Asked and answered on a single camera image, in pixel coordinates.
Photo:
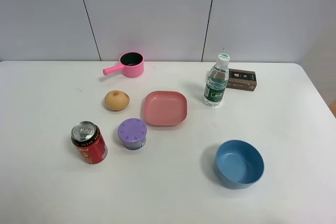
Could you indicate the red soda can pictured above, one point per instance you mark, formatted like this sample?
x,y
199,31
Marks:
x,y
88,140

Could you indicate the pink square plate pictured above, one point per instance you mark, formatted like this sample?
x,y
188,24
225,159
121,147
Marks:
x,y
164,108

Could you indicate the clear plastic water bottle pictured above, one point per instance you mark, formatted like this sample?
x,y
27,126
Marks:
x,y
217,80

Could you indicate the purple lidded jar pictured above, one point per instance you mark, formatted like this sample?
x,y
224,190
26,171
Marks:
x,y
132,133

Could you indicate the pink toy saucepan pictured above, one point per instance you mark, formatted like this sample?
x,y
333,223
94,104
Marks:
x,y
130,64

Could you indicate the tan round bun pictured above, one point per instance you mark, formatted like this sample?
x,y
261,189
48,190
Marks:
x,y
116,100

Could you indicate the brown cardboard box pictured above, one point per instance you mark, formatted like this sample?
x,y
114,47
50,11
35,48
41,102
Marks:
x,y
242,80

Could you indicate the blue bowl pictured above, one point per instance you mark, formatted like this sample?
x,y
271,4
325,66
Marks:
x,y
238,164

